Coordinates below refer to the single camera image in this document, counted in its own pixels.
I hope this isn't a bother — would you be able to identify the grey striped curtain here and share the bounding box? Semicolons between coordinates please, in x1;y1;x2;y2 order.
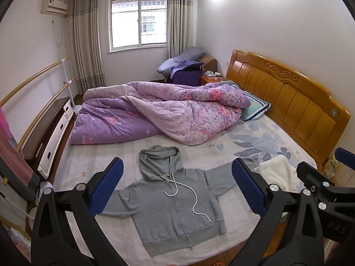
68;0;106;89
169;0;198;60

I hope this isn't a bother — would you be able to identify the white cabinet with dark top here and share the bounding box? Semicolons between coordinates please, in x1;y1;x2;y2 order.
22;97;75;179

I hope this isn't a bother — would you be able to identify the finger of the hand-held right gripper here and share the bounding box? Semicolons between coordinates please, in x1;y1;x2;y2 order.
334;147;355;173
296;161;355;209

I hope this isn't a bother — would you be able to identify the window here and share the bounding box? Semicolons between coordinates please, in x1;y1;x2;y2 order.
109;0;170;53

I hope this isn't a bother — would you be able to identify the wooden bed headboard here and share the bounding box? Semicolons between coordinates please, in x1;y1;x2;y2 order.
225;50;351;169

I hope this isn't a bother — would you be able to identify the wooden nightstand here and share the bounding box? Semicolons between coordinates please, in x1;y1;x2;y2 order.
200;72;231;86

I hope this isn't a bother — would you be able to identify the yellow cardboard box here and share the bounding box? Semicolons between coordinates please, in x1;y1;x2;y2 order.
322;155;340;179

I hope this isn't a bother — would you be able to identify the air conditioner cable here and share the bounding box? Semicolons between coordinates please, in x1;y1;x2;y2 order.
52;19;64;46

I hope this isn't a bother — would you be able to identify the chair with piled clothes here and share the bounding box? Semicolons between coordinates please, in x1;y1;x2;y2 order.
157;47;207;75

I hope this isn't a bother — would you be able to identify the white folded cloth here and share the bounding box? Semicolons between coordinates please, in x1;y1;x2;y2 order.
254;155;304;193

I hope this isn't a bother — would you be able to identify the wooden clothes drying rack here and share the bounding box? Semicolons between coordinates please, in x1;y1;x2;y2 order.
0;58;77;153

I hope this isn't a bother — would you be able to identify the pink hanging cloth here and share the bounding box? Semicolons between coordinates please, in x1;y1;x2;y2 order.
0;107;41;189

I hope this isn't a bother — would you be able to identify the wall air conditioner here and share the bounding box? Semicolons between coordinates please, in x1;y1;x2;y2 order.
41;0;68;16

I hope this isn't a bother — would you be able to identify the wooden bed with headboard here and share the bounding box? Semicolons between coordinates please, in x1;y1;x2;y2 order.
53;113;318;258

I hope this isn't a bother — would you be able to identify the dark purple cloth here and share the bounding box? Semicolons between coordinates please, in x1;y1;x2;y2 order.
169;60;204;86

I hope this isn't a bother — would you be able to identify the purple floral quilt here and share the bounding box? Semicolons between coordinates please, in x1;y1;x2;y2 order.
69;80;250;146

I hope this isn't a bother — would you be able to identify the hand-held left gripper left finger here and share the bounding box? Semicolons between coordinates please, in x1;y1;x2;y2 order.
30;156;125;266

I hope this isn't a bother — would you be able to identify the blue checkered pillow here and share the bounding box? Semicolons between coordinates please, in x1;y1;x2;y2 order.
231;84;272;123

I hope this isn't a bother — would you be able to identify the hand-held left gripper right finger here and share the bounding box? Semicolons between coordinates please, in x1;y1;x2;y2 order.
230;157;325;266

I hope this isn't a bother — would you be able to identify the grey zip hoodie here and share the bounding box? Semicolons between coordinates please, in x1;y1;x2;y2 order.
96;144;242;258

